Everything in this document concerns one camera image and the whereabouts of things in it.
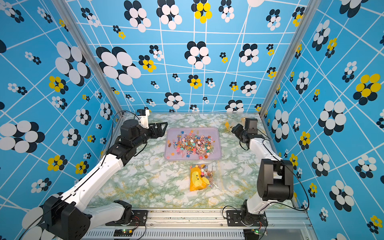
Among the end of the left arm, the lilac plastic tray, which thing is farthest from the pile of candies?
the end of the left arm

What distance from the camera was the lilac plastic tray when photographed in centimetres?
98

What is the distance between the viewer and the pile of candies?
38.7 inches
